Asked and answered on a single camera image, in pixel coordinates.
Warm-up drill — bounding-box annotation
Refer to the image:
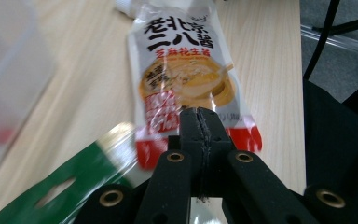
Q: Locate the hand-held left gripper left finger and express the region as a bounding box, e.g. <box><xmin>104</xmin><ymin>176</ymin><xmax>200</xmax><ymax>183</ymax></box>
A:
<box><xmin>167</xmin><ymin>106</ymin><xmax>205</xmax><ymax>200</ymax></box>

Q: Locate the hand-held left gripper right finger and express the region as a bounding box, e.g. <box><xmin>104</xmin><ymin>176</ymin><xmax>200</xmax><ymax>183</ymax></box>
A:
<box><xmin>198</xmin><ymin>106</ymin><xmax>235</xmax><ymax>200</ymax></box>

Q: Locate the white and red sauce pouch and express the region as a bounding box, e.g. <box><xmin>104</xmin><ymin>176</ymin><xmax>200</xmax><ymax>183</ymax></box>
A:
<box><xmin>115</xmin><ymin>0</ymin><xmax>264</xmax><ymax>172</ymax></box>

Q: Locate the green and white food pouch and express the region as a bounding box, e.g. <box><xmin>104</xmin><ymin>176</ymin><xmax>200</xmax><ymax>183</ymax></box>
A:
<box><xmin>0</xmin><ymin>121</ymin><xmax>145</xmax><ymax>224</ymax></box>

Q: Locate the clear plastic container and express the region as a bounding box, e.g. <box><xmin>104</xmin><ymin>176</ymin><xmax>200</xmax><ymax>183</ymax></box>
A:
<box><xmin>0</xmin><ymin>0</ymin><xmax>59</xmax><ymax>190</ymax></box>

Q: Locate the dark cloth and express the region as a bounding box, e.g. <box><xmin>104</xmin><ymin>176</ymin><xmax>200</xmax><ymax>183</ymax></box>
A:
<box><xmin>302</xmin><ymin>73</ymin><xmax>358</xmax><ymax>224</ymax></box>

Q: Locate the grey metal floor rail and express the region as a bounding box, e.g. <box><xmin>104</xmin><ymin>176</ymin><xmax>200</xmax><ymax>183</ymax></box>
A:
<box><xmin>300</xmin><ymin>23</ymin><xmax>358</xmax><ymax>60</ymax></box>

